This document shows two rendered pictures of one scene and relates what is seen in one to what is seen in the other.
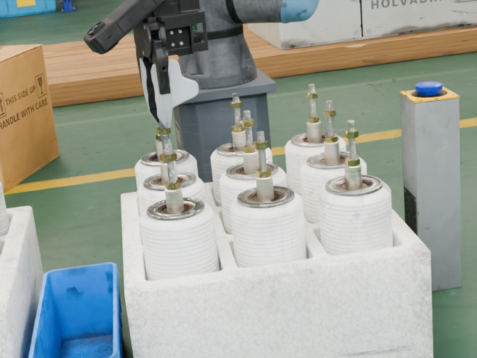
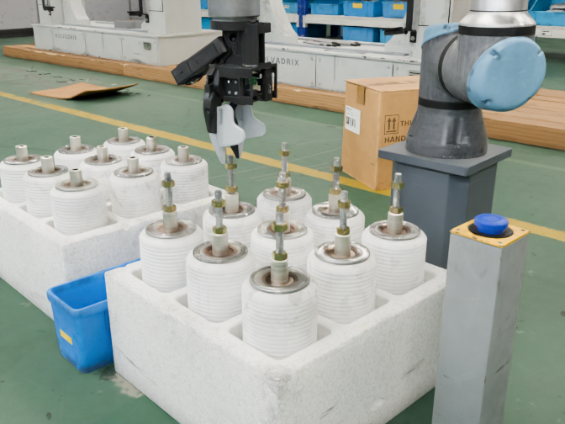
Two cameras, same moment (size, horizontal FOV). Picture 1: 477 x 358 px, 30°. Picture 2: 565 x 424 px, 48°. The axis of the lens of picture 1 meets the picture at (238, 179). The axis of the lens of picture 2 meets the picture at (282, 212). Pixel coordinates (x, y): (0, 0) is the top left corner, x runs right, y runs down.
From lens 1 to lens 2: 0.98 m
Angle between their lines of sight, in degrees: 49
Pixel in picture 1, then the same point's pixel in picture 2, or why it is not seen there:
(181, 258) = (145, 267)
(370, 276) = (231, 368)
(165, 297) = (120, 289)
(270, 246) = (191, 294)
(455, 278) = not seen: outside the picture
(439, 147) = (469, 294)
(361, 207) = (250, 301)
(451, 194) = (476, 355)
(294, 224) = (212, 285)
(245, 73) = (451, 149)
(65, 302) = not seen: hidden behind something
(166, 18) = (219, 66)
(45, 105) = not seen: hidden behind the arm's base
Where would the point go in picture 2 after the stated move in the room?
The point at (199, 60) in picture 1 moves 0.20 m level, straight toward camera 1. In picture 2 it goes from (415, 124) to (337, 140)
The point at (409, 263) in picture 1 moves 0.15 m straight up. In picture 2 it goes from (260, 379) to (258, 262)
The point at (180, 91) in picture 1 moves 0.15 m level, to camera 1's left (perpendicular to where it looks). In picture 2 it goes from (229, 135) to (179, 118)
